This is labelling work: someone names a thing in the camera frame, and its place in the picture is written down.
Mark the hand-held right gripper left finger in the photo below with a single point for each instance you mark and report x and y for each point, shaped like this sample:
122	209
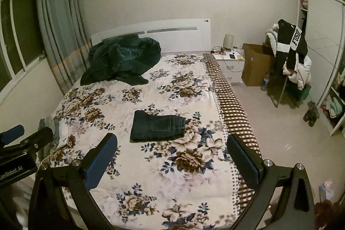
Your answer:
101	162

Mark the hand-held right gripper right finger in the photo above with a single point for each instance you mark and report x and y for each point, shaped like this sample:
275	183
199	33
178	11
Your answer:
244	162

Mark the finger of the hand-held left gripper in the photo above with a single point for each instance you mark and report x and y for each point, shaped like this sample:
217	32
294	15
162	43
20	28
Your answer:
10	133
39	138

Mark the dark blue jeans pants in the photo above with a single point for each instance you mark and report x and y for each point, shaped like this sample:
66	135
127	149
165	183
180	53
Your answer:
156	127

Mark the grey green cloth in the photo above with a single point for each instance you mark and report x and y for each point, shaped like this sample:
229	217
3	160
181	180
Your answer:
55	133

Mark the bed with floral sheet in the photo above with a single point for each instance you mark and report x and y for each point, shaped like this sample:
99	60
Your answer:
134	178

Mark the brown checked bed sheet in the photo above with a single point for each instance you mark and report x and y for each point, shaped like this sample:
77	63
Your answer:
231	106

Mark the dark plush shoe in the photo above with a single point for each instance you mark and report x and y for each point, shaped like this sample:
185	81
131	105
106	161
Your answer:
314	107
309	118

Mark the plastic water bottle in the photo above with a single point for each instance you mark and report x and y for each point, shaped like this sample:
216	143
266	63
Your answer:
264	81

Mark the pastel printed bag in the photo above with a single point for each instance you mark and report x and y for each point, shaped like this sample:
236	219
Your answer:
326	191

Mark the green storage box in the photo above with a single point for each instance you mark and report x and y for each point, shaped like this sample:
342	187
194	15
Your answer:
303	92

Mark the white nightstand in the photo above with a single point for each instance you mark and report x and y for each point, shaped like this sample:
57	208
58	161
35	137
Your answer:
233	68

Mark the large cardboard box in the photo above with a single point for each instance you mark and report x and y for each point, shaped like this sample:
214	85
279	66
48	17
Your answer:
256	65

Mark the brown clothing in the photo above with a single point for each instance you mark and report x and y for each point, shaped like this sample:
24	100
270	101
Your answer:
328	215

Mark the white framed window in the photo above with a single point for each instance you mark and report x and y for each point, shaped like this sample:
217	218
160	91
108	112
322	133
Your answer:
24	30

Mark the dark green blanket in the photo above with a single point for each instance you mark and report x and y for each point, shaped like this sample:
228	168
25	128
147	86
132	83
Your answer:
118	60

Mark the teal folded clothes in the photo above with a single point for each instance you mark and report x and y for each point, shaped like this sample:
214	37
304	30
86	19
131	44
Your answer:
334	107

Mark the white container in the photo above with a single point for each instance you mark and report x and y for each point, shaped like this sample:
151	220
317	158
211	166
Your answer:
241	53

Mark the white puffy jacket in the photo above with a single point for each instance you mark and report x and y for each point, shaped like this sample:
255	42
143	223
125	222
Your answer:
304	71

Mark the beige jar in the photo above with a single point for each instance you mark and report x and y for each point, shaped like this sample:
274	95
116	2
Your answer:
228	42

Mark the grey green curtain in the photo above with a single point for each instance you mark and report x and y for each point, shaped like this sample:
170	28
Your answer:
59	17

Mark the black and white jacket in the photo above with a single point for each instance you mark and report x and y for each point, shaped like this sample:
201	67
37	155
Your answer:
285	44

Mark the pale hanging clothes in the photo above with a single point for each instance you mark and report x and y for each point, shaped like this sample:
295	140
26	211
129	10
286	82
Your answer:
340	77

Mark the white wardrobe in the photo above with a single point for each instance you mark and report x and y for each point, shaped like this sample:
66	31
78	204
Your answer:
323	30

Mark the pink plush item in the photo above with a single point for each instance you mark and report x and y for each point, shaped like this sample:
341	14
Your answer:
304	2

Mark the metal frame chair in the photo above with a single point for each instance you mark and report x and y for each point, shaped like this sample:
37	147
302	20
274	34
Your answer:
281	92

